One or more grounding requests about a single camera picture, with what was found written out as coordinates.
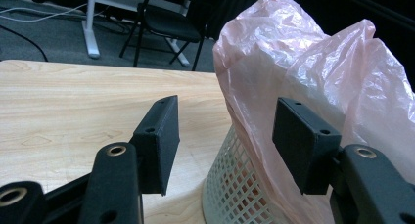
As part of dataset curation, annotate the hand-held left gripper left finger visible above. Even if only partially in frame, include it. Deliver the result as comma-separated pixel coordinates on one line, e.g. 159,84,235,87
129,94,181,197

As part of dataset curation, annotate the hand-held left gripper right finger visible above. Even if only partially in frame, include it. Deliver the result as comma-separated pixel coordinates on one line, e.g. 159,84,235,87
271,97,343,196

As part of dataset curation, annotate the white mesh basket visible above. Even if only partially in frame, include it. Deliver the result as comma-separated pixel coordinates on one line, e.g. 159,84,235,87
201,123,282,224

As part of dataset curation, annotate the pink plastic bag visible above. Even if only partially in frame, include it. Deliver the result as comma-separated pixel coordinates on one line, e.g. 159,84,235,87
212,0,415,224

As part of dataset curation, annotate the black chair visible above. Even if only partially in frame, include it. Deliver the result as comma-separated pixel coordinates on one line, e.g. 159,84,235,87
118,0,210,72

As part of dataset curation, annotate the white desk frame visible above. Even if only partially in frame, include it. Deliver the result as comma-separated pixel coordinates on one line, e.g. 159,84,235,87
80,0,191,67

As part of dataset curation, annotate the black cable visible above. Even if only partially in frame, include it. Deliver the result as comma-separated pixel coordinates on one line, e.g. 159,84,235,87
0,23,50,63

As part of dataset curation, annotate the white cable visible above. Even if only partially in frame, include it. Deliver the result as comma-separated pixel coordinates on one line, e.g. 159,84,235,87
0,2,89,23

